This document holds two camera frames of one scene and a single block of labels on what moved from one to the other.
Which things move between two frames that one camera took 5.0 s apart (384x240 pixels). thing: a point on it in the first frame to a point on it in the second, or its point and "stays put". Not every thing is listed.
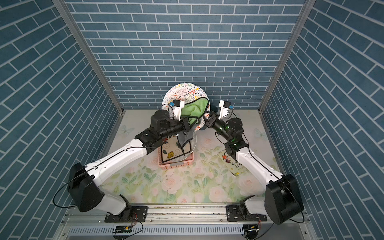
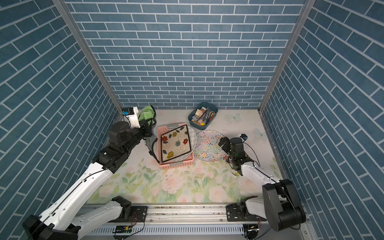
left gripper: x=185 y=125 to x=144 y=127
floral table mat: x=144 y=180 stays put
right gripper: x=212 y=121 to x=226 y=140
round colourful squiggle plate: x=187 y=92 to x=206 y=148
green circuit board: x=122 y=229 stays put
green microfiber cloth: x=194 y=110 to x=147 y=114
